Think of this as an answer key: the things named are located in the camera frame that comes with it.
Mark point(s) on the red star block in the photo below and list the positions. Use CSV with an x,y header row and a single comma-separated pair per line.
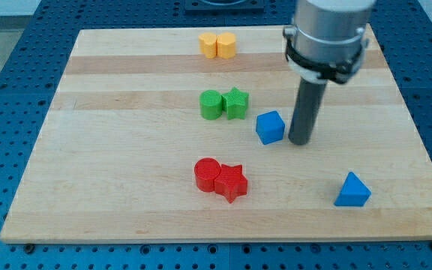
x,y
231,182

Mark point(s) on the wooden board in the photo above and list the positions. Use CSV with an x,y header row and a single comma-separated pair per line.
x,y
114,159

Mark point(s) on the green star block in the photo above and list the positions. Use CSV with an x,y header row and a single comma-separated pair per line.
x,y
235,103

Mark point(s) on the yellow heart block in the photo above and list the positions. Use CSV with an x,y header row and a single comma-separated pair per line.
x,y
208,44

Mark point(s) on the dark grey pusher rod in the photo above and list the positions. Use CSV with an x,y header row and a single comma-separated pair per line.
x,y
307,106

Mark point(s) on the yellow pentagon block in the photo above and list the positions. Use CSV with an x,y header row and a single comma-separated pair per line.
x,y
226,45

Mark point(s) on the blue cube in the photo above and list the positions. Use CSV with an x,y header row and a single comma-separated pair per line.
x,y
270,127

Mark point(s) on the blue triangular prism block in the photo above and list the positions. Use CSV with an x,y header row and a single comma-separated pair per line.
x,y
354,193

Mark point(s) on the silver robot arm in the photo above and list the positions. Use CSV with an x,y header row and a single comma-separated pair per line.
x,y
326,39

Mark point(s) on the green cylinder block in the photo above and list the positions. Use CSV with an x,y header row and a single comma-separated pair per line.
x,y
211,104

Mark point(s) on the red cylinder block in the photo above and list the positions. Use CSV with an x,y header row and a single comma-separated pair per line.
x,y
206,170

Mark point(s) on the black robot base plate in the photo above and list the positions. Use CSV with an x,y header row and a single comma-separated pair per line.
x,y
197,6

